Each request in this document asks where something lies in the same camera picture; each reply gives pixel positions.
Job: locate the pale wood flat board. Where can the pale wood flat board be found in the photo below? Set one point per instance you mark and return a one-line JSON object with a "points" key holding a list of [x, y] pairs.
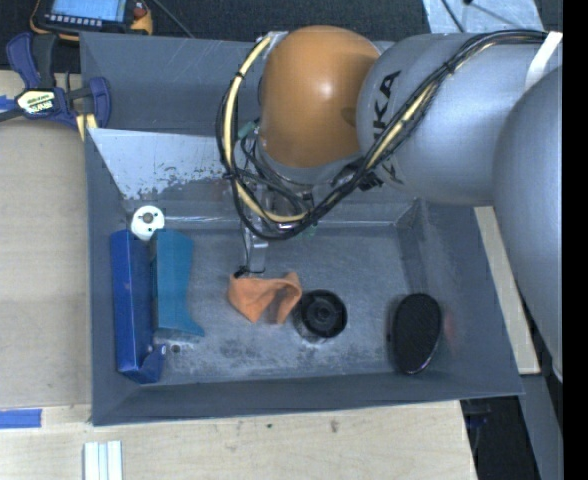
{"points": [[39, 268]]}

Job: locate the grey metal bin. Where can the grey metal bin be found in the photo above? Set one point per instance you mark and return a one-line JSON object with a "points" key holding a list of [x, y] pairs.
{"points": [[274, 358]]}

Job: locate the orange cloth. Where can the orange cloth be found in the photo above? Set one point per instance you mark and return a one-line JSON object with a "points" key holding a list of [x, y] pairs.
{"points": [[264, 298]]}

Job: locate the long blue flat box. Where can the long blue flat box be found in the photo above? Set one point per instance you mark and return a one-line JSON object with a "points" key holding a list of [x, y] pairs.
{"points": [[130, 298]]}

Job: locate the teal boot-shaped piece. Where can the teal boot-shaped piece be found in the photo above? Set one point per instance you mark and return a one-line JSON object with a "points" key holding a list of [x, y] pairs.
{"points": [[174, 283]]}

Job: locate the white round plastic cap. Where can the white round plastic cap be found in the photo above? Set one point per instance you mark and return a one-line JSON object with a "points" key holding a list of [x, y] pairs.
{"points": [[147, 222]]}

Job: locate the black oval case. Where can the black oval case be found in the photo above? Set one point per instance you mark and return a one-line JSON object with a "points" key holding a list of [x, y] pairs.
{"points": [[415, 333]]}

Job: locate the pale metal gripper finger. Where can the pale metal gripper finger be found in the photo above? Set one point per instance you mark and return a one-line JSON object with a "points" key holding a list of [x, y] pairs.
{"points": [[246, 253], [260, 257]]}

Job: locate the black round lid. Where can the black round lid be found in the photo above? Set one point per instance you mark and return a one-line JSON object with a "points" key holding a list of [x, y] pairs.
{"points": [[321, 314]]}

